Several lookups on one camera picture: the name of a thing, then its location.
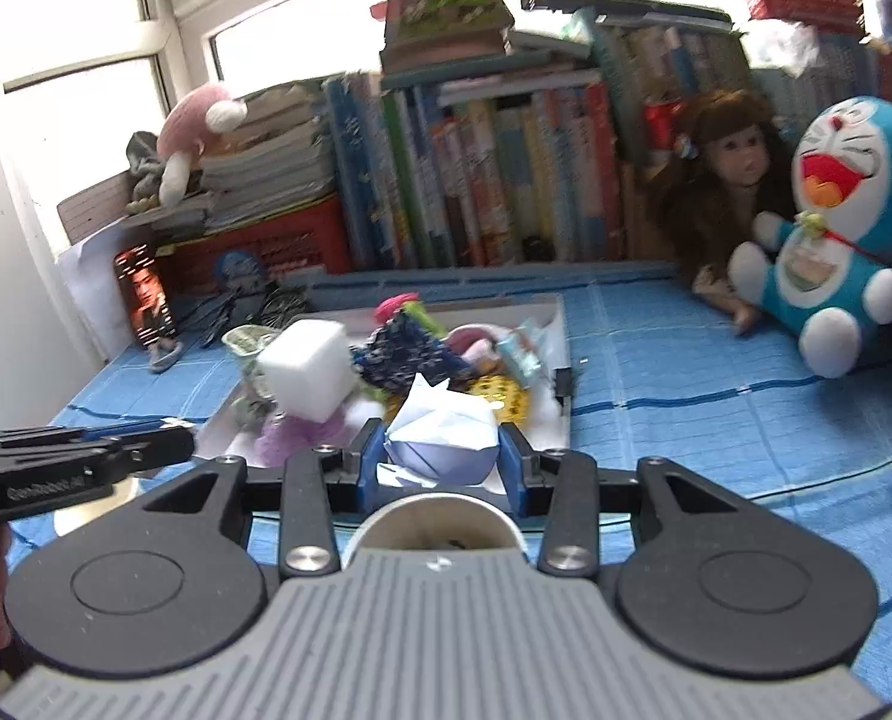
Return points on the white foam block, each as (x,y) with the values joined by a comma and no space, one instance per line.
(307,367)

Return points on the brown haired doll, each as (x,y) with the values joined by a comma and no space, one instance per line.
(723,180)

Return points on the row of upright books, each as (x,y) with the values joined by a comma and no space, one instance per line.
(528,165)

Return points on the grey figurine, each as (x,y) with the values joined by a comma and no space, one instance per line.
(144,172)

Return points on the blue cat plush toy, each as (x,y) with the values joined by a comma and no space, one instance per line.
(843,240)

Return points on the pastel fabric scrunchie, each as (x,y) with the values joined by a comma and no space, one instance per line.
(247,345)

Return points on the clear plastic packet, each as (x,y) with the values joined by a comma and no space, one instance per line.
(524,352)

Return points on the paper house model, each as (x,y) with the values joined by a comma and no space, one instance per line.
(446,7)

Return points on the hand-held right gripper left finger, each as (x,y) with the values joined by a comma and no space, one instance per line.
(369,465)

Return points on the gold sequin pillow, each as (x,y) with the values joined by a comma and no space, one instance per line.
(498,394)

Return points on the green and pink scrunchie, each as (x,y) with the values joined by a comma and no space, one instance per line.
(408,311)

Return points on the black clip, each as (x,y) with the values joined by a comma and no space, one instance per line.
(563,384)

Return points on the pink towel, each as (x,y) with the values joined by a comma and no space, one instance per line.
(476,341)

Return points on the red can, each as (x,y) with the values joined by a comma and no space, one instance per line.
(663,131)

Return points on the pink plush toy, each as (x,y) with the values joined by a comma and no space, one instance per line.
(198,127)

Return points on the blue grid tablecloth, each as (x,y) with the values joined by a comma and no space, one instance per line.
(678,405)

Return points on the stack of flat books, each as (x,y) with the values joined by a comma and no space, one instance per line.
(266,157)

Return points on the white window frame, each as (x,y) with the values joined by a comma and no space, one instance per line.
(168,37)

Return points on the white paper boat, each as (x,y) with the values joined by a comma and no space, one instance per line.
(442,427)

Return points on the grey grid board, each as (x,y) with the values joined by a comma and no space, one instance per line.
(89,206)

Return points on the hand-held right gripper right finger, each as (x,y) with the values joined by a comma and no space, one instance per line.
(517,469)

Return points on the black bicycle model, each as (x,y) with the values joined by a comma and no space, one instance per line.
(266,307)

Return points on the white board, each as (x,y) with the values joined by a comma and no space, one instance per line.
(89,292)

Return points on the purple fluffy cloth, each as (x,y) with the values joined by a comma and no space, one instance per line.
(296,439)

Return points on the red plastic crate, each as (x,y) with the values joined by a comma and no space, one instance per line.
(288,247)

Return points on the blue floral fabric pouch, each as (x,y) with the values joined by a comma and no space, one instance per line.
(408,356)

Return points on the white shallow tray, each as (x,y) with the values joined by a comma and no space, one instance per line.
(547,427)

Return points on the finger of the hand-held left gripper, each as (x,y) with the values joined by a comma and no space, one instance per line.
(153,448)

